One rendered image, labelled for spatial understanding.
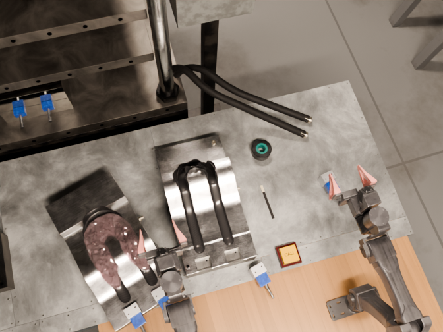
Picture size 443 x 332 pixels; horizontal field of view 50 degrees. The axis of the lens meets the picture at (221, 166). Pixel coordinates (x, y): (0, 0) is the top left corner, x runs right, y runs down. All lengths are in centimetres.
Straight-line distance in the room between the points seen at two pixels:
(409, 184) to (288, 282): 136
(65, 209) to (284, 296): 85
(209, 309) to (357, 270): 57
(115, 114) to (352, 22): 191
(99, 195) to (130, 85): 55
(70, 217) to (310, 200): 90
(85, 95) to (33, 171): 38
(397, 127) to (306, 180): 127
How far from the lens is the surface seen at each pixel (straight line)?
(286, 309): 180
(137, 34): 189
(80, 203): 177
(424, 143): 310
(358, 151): 201
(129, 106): 203
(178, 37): 315
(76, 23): 164
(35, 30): 166
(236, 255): 173
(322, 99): 207
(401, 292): 145
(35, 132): 206
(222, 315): 177
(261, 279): 175
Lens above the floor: 256
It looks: 70 degrees down
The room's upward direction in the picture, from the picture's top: 7 degrees clockwise
